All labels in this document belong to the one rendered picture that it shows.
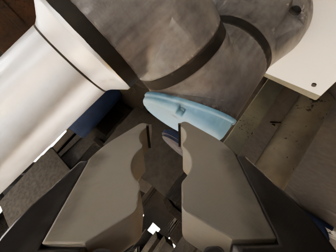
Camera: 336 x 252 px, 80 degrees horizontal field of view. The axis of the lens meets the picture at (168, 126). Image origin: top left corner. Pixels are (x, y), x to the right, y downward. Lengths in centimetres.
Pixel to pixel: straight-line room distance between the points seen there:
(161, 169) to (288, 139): 151
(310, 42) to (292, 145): 48
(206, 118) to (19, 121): 17
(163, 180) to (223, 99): 188
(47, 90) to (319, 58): 38
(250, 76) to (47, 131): 23
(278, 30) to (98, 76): 23
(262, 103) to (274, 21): 60
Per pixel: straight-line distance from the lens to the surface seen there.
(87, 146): 368
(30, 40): 21
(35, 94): 20
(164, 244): 254
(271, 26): 31
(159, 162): 215
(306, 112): 89
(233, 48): 25
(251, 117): 85
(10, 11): 185
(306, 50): 41
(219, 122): 24
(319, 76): 44
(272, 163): 78
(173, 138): 107
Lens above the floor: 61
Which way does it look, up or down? 12 degrees down
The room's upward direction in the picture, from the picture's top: 142 degrees counter-clockwise
